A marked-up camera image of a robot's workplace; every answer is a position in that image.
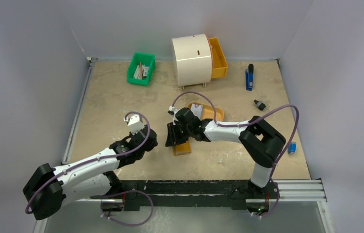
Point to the orange oval tray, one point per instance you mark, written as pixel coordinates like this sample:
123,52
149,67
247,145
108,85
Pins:
208,111

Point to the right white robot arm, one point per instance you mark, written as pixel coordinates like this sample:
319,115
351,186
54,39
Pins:
263,142

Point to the silver credit cards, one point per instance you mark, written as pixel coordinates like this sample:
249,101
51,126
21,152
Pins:
197,110

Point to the orange card holder wallet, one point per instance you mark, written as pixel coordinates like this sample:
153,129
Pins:
182,149

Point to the small black knob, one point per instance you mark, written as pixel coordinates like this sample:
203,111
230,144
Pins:
259,105

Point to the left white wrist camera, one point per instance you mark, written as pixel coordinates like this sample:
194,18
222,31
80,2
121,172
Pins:
134,123

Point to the orange open drawer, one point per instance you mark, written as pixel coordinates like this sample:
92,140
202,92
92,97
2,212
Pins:
219,63

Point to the small blue object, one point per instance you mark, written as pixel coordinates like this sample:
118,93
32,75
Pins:
292,148

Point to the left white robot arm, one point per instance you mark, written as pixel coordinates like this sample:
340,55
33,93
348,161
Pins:
50,188

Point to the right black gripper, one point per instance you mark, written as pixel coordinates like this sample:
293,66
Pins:
173,135

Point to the green plastic bin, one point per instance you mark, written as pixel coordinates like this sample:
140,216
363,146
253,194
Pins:
141,68

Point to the cream round drawer cabinet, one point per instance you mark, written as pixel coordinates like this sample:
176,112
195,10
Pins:
192,59

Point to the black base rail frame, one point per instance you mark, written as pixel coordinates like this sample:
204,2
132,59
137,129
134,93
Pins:
234,194

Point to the blue black marker pen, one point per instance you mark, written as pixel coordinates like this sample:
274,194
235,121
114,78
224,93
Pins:
249,77

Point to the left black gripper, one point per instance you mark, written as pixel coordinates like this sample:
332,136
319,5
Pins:
153,144

